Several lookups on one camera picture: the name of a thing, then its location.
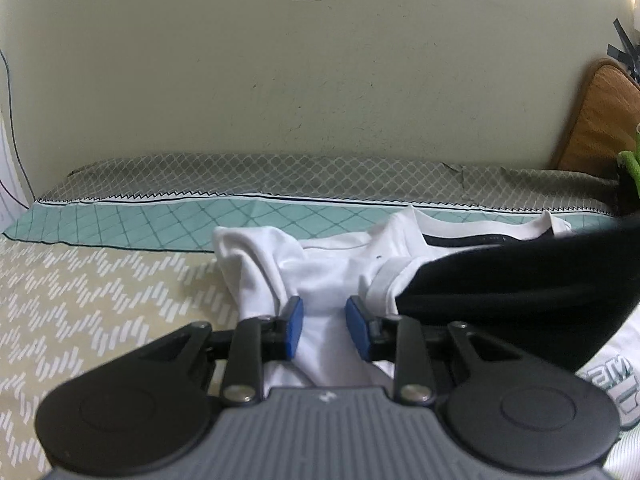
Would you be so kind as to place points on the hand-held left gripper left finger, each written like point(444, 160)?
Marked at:
point(294, 327)

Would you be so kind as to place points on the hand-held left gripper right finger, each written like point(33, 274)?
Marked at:
point(356, 327)

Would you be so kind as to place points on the white shirt with black trim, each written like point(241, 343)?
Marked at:
point(330, 270)

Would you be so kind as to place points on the grey teal diamond bedsheet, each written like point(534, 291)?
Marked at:
point(250, 210)

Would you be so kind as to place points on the dark cloth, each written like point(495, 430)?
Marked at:
point(525, 290)

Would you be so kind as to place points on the beige zigzag blanket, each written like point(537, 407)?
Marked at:
point(100, 300)

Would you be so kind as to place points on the white printed garment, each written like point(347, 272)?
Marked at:
point(620, 375)

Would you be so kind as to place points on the brown pillow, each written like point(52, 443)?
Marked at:
point(600, 120)

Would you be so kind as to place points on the green plush toy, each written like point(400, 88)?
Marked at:
point(632, 162)

